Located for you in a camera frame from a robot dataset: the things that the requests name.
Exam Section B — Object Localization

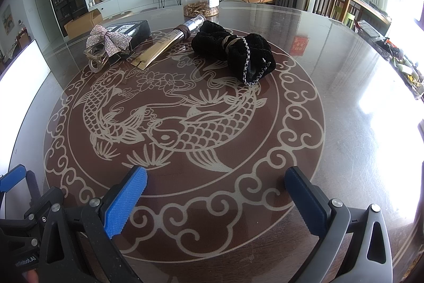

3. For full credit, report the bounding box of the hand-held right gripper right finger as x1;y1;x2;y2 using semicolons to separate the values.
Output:
284;166;393;283

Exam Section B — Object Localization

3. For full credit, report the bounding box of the black box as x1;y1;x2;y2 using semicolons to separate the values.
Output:
106;20;152;50

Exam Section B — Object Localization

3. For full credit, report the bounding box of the gold tube with clear cap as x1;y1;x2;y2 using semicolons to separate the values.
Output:
132;14;207;71

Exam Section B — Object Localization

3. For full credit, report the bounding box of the pile of assorted clutter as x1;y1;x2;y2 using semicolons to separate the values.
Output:
356;19;424;94

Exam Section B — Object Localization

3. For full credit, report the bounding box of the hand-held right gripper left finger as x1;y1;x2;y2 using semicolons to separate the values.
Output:
38;165;148;283

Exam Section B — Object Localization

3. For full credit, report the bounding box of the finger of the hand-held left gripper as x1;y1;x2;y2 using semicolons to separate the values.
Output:
23;187;67;220
0;164;42;201

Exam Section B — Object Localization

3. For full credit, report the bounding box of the translucent brown hair clip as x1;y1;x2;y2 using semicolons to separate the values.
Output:
83;46;133;73

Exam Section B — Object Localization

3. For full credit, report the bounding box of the silver rhinestone bow clip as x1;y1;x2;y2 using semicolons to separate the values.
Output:
86;24;132;56

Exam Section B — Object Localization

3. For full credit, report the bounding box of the black velvet scrunchie with chain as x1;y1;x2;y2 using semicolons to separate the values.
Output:
191;20;276;86

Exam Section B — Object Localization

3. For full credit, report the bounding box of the cardboard box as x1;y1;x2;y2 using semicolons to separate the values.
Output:
64;8;103;38

